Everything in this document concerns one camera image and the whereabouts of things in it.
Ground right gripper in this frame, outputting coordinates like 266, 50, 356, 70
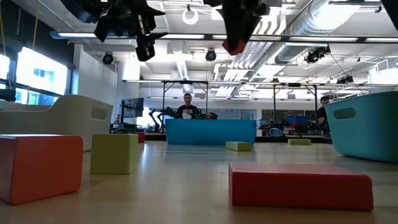
203, 0, 271, 48

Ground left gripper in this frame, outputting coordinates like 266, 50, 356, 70
93, 0, 169, 62

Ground green long block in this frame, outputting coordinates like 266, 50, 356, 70
225, 141, 253, 152
287, 138, 312, 146

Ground grey plastic basket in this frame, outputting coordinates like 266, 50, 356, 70
0, 94, 114, 152

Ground green cube block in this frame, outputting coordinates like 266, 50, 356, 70
90, 133, 139, 175

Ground orange cube block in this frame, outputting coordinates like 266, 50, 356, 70
0, 134, 84, 205

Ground long linear ceiling light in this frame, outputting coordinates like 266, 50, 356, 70
49, 30, 398, 44

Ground black monitor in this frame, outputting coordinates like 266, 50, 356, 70
120, 97, 145, 124

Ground person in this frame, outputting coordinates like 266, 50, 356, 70
175, 93, 200, 120
317, 95, 331, 126

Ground blue rectangular tray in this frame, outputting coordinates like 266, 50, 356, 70
165, 118, 257, 146

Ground teal plastic basket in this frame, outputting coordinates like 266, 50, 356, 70
324, 90, 398, 164

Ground white hanging ring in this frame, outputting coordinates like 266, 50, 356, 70
181, 7, 200, 26

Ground silver ventilation duct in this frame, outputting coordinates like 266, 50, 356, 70
275, 0, 361, 65

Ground black aluminium table frame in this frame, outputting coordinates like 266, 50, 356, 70
144, 132, 333, 144

